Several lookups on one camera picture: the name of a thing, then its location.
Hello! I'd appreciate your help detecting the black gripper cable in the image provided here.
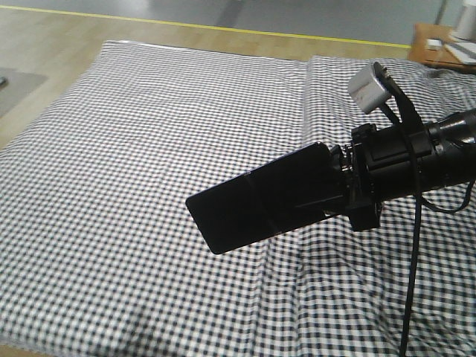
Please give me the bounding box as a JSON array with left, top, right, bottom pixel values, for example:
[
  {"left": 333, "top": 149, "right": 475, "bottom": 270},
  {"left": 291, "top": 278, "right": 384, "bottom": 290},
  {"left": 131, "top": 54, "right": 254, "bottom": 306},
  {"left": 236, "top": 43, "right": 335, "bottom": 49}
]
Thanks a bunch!
[{"left": 379, "top": 100, "right": 474, "bottom": 357}]

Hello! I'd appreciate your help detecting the black foldable smartphone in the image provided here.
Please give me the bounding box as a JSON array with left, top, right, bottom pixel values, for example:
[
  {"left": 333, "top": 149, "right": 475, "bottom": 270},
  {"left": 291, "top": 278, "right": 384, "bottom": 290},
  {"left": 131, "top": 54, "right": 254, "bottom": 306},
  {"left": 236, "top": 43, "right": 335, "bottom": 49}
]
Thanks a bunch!
[{"left": 186, "top": 143, "right": 347, "bottom": 254}]

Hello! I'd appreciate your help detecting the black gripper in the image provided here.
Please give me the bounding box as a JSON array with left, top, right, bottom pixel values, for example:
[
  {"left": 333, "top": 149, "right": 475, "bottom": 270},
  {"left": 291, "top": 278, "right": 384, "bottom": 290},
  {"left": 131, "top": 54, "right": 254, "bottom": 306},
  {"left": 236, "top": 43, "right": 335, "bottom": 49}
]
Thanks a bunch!
[{"left": 295, "top": 123, "right": 444, "bottom": 231}]

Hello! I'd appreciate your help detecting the wooden nightstand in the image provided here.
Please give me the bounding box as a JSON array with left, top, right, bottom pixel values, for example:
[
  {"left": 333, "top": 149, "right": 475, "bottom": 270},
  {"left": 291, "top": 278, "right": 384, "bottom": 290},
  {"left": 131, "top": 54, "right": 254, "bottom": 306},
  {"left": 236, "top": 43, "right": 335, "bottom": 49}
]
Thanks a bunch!
[{"left": 408, "top": 23, "right": 475, "bottom": 74}]

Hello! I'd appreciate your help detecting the white charger adapter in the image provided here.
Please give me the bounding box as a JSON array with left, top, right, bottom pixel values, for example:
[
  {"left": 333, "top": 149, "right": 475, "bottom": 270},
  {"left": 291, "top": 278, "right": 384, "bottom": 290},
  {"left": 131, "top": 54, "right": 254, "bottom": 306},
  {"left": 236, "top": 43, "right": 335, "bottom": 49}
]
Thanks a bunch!
[{"left": 425, "top": 38, "right": 443, "bottom": 51}]

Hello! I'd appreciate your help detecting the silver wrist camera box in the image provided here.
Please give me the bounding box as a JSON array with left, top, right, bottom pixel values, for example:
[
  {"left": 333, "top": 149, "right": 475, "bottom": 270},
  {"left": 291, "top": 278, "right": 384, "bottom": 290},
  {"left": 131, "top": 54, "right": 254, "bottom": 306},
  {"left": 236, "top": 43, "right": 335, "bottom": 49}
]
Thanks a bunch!
[{"left": 347, "top": 62, "right": 393, "bottom": 115}]

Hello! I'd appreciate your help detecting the black white checkered bed sheet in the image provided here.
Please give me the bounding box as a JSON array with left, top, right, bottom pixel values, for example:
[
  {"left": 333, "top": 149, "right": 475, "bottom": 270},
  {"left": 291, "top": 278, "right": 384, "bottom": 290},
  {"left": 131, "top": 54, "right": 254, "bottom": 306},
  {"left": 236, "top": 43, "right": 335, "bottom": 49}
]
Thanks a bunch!
[{"left": 0, "top": 39, "right": 476, "bottom": 357}]

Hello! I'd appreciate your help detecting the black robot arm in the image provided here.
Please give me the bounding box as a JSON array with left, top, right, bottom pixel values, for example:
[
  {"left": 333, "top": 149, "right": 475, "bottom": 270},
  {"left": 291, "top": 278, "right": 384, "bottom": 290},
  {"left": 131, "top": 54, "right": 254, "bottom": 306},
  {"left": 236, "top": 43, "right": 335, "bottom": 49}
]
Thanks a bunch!
[{"left": 296, "top": 110, "right": 475, "bottom": 231}]

